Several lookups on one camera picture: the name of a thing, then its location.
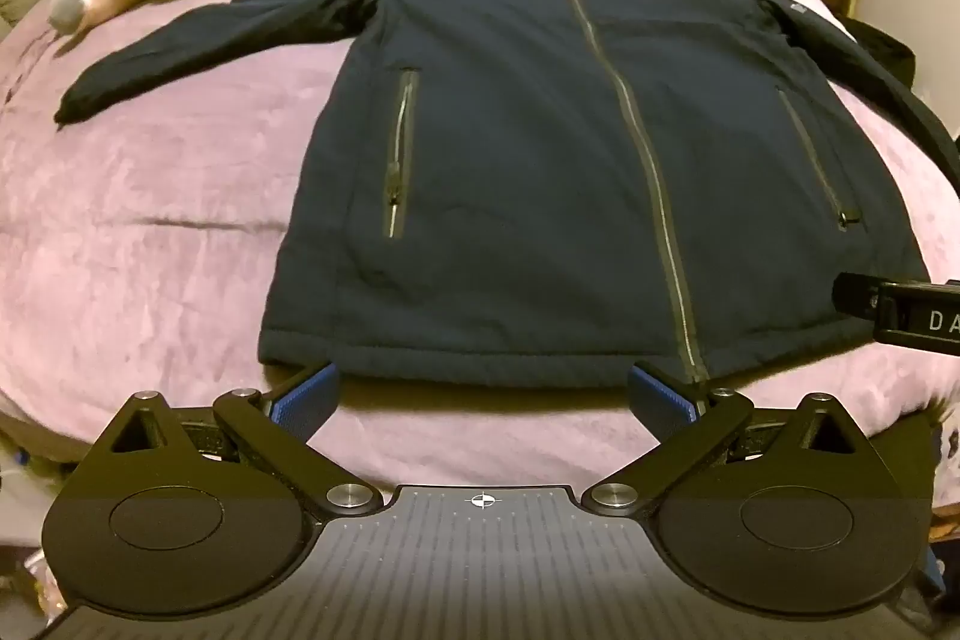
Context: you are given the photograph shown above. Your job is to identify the navy zip jacket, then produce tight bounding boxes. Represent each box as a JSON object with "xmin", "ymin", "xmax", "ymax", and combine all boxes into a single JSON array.
[{"xmin": 54, "ymin": 0, "xmax": 960, "ymax": 387}]

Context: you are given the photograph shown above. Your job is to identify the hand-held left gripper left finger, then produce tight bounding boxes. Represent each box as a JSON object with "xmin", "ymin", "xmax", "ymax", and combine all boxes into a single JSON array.
[{"xmin": 99, "ymin": 361, "xmax": 380, "ymax": 516}]

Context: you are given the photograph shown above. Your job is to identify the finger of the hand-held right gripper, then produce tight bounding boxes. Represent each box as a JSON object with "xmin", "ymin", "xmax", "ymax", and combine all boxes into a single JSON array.
[{"xmin": 832, "ymin": 271, "xmax": 886, "ymax": 319}]

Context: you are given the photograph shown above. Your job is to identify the purple bed blanket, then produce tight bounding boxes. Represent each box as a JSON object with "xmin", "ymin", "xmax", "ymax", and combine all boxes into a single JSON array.
[{"xmin": 0, "ymin": 0, "xmax": 960, "ymax": 536}]

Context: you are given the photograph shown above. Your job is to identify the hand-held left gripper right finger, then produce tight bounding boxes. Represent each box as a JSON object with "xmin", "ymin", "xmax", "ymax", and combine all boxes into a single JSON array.
[{"xmin": 583, "ymin": 361, "xmax": 871, "ymax": 516}]

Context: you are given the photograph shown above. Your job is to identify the black bag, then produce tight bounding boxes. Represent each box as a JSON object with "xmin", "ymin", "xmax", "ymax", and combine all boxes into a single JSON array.
[{"xmin": 853, "ymin": 16, "xmax": 917, "ymax": 88}]

